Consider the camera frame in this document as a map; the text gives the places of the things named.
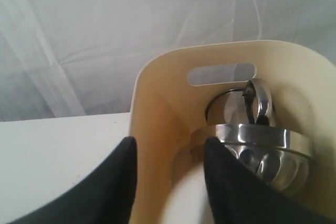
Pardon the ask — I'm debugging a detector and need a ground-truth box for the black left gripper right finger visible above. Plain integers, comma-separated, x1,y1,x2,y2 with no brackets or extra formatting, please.
204,137,335,223

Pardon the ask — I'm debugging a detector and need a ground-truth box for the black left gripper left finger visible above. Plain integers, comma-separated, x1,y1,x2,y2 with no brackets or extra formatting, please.
13,136,138,223

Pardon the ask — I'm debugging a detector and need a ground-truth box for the shiny steel bowl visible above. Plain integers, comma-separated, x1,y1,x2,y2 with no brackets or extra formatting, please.
196,123,314,193

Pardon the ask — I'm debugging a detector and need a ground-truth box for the cream bin circle mark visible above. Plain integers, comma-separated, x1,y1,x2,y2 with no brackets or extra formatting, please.
130,40,335,223

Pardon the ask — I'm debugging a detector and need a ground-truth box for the white backdrop curtain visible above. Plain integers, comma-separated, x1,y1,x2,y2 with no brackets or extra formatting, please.
1,0,335,121

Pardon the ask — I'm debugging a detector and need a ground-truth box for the steel cup with handle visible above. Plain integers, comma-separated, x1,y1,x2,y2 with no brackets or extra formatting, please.
205,78,277,127

